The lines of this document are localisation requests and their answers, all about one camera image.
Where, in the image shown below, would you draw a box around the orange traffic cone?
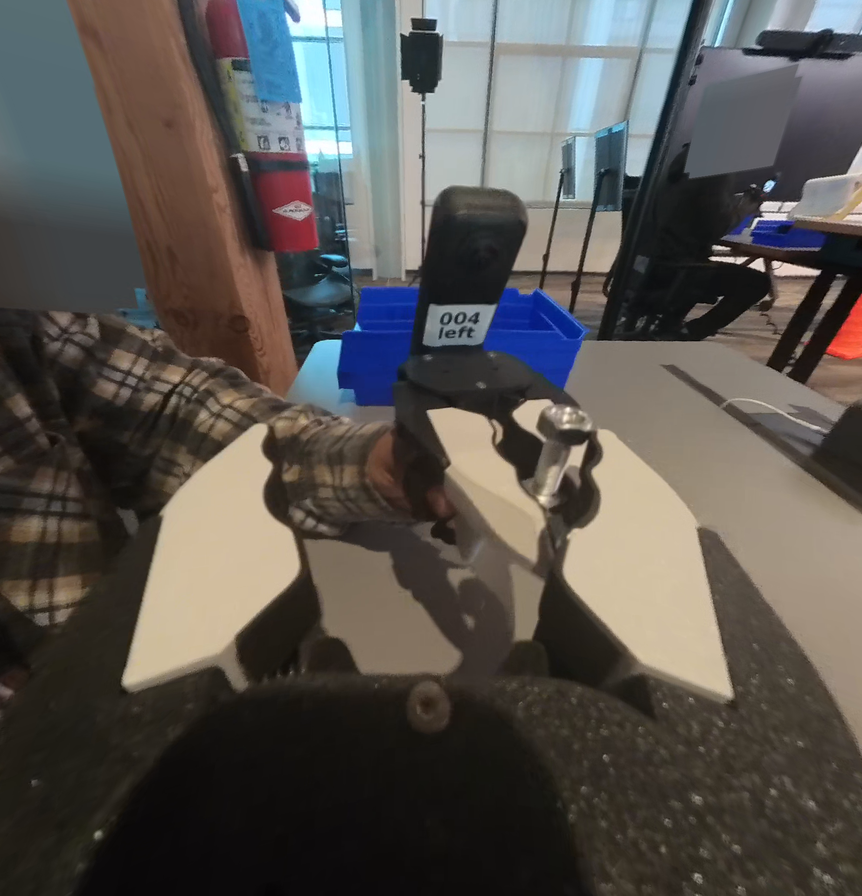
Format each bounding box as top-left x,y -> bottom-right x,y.
825,275 -> 862,361

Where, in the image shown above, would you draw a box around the black metal frame post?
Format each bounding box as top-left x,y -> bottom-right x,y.
596,0 -> 716,344

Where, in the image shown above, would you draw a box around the black office chair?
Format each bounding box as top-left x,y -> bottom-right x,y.
283,252 -> 356,345

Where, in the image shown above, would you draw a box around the person's left hand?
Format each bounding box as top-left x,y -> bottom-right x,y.
364,433 -> 461,541

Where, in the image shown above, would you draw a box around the black webcam bar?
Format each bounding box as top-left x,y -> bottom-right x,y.
741,28 -> 862,60

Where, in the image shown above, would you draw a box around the red fire extinguisher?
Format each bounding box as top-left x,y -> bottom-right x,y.
178,0 -> 321,256

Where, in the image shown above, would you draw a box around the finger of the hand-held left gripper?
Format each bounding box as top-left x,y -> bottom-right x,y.
426,406 -> 552,569

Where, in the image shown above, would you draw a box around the person's left forearm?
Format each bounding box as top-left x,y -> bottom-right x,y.
0,308 -> 404,540

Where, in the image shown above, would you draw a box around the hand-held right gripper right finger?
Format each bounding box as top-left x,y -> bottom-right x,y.
531,427 -> 737,705

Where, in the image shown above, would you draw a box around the blue bins on desk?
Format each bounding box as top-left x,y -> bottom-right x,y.
730,216 -> 828,251

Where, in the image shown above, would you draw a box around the blue plastic bin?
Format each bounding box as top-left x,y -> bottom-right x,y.
337,285 -> 591,407

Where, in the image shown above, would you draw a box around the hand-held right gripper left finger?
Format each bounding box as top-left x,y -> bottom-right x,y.
120,421 -> 321,696

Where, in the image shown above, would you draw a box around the white plastic container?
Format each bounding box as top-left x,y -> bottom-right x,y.
786,174 -> 862,220

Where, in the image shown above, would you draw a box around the wooden pillar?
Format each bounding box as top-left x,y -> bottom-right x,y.
66,0 -> 300,398

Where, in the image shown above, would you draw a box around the wooden desk with black legs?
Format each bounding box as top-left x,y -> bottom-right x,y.
716,216 -> 862,385

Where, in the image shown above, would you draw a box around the large black monitor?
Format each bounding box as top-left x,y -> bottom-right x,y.
672,45 -> 862,205

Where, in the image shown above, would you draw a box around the white cable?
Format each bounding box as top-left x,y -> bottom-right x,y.
720,397 -> 835,433

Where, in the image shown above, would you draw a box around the black box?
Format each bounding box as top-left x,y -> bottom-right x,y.
811,394 -> 862,525

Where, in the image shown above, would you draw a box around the silver hex bolt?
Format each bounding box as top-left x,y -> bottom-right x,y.
521,404 -> 594,508

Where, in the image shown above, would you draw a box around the blue paper tag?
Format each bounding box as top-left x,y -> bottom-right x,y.
235,0 -> 304,106

